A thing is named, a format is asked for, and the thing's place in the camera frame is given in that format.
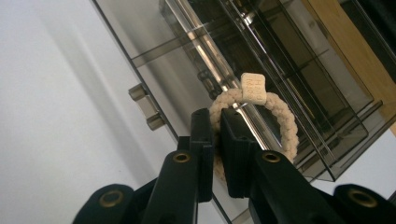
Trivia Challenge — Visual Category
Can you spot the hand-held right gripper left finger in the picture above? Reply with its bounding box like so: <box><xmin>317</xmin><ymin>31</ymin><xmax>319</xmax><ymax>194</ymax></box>
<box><xmin>177</xmin><ymin>107</ymin><xmax>216</xmax><ymax>203</ymax></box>

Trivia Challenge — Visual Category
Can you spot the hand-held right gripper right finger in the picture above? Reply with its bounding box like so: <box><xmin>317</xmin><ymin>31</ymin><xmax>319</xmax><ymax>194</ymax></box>
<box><xmin>219</xmin><ymin>107</ymin><xmax>261</xmax><ymax>199</ymax></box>

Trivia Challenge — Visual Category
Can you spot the beige braided hair tie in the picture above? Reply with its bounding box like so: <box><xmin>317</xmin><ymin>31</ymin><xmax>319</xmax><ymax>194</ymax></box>
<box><xmin>208</xmin><ymin>72</ymin><xmax>300</xmax><ymax>185</ymax></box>

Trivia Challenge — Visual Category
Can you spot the smoked acrylic drawer organizer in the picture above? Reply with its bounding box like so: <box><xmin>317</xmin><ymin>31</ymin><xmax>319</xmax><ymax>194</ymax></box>
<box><xmin>158</xmin><ymin>0</ymin><xmax>396</xmax><ymax>183</ymax></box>

